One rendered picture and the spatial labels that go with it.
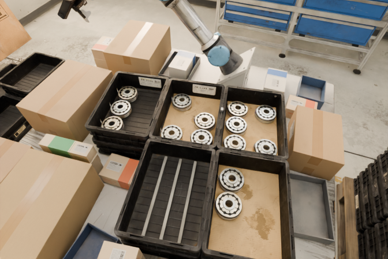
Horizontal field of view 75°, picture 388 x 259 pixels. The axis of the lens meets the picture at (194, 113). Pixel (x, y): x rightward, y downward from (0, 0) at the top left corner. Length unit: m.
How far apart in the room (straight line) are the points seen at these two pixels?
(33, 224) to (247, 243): 0.77
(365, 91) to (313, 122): 1.86
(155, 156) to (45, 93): 0.68
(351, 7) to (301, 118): 1.81
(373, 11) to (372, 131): 1.13
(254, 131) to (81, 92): 0.91
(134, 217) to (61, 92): 0.77
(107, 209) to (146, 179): 0.24
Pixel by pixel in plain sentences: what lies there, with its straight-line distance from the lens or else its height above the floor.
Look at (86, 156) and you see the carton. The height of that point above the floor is 0.88.
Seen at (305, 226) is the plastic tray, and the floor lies 0.70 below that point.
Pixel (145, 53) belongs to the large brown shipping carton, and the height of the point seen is 0.90.
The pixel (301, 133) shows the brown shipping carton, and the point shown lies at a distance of 1.32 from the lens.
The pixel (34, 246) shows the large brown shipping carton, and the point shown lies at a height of 0.90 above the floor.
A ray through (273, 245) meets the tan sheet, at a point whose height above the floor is 0.83.
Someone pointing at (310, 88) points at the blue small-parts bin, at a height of 0.70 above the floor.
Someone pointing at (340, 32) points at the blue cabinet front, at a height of 0.43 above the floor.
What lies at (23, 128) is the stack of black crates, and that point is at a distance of 2.16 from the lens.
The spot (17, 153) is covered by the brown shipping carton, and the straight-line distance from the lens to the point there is 1.38.
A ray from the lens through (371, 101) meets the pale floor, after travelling 3.12.
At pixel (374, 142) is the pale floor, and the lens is 2.74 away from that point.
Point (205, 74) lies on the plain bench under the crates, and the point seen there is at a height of 0.70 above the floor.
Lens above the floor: 1.83
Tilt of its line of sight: 49 degrees down
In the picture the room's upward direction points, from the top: 1 degrees clockwise
